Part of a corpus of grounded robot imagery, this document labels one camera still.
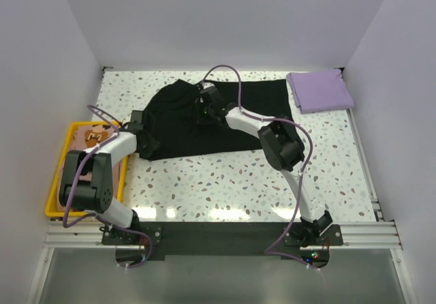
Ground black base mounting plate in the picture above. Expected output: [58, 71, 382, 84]
[99, 222, 344, 263]

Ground yellow plastic bin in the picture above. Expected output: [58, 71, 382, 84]
[44, 121, 131, 219]

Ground pink printed t-shirt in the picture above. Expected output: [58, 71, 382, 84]
[55, 123, 125, 213]

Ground aluminium extrusion rail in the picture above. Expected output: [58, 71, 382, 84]
[44, 222, 402, 252]

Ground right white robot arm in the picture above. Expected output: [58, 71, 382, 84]
[196, 82, 332, 247]

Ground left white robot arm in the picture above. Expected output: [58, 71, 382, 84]
[59, 110, 159, 245]

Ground black t-shirt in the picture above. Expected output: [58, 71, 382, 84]
[144, 79, 292, 161]

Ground folded purple t-shirt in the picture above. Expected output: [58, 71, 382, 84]
[286, 68, 354, 114]

